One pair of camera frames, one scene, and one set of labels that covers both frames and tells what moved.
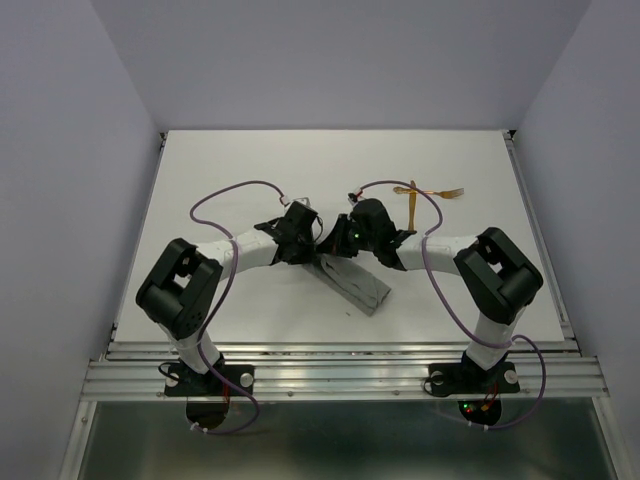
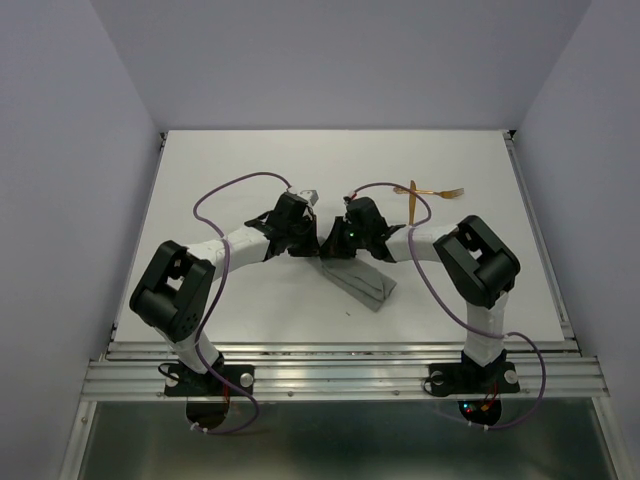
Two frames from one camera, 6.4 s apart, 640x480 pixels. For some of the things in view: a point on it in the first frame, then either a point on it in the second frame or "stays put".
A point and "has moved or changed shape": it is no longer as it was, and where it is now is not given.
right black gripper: (333, 243) stays put
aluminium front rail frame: (352, 371) stays put
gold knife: (412, 198) stays put
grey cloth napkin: (359, 290) has moved or changed shape
